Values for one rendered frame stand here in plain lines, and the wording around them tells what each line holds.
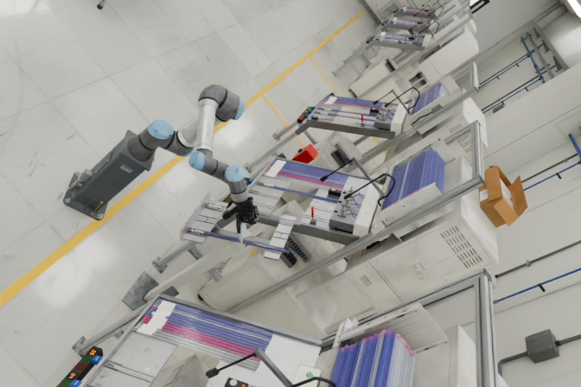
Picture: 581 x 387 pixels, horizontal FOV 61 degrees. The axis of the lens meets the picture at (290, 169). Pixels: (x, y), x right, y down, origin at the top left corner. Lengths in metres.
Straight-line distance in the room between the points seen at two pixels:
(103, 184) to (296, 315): 1.34
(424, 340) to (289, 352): 0.52
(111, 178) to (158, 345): 1.15
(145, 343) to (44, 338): 0.82
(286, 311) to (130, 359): 1.28
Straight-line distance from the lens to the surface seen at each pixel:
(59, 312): 2.80
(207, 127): 2.23
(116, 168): 2.79
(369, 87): 7.20
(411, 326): 1.72
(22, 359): 2.67
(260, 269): 2.90
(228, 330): 2.02
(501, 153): 5.75
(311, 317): 3.02
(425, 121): 3.77
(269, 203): 2.80
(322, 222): 2.68
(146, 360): 1.97
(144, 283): 3.09
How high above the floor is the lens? 2.40
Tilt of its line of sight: 30 degrees down
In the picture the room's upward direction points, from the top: 55 degrees clockwise
